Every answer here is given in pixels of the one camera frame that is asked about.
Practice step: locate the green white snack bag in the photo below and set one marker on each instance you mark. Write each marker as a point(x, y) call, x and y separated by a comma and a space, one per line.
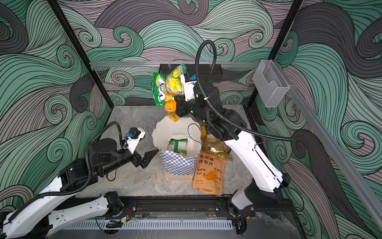
point(178, 146)

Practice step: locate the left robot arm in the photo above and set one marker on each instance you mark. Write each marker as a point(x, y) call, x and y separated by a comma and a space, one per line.
point(38, 218)

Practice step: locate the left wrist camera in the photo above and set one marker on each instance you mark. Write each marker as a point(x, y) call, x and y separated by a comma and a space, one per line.
point(132, 139)

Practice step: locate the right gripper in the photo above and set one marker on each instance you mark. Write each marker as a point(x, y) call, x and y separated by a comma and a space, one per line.
point(186, 109)

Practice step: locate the right aluminium rail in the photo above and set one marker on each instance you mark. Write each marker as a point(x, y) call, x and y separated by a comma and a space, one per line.
point(363, 190)

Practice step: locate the blue checkered paper bag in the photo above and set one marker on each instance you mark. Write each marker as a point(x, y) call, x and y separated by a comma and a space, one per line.
point(177, 167)

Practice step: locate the white slotted cable duct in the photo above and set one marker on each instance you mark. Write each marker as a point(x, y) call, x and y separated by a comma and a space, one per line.
point(155, 224)

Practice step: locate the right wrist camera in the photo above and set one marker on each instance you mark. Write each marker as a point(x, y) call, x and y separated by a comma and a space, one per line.
point(188, 81)

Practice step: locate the gold snack bag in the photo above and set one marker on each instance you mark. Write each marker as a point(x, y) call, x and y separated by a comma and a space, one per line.
point(216, 147)

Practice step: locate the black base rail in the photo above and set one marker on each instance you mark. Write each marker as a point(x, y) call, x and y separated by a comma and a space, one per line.
point(217, 205)

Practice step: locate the orange potato chips bag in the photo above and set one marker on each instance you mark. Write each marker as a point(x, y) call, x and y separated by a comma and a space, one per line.
point(209, 174)

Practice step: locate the aluminium rail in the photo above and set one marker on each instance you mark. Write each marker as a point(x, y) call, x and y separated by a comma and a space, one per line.
point(169, 64)
point(363, 190)

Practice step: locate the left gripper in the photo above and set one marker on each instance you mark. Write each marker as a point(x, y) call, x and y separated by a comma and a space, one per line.
point(148, 156)

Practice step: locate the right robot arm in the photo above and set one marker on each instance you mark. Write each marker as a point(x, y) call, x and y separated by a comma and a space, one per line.
point(228, 126)

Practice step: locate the yellow snack bag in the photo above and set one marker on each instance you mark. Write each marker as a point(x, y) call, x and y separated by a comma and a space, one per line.
point(174, 87)

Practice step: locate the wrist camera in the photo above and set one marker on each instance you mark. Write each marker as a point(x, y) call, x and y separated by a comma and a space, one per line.
point(132, 139)
point(188, 81)

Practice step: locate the back aluminium rail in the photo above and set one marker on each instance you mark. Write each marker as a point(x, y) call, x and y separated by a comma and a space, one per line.
point(169, 64)

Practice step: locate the clear plastic wall holder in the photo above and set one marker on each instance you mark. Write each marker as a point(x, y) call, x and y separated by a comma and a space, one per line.
point(271, 83)

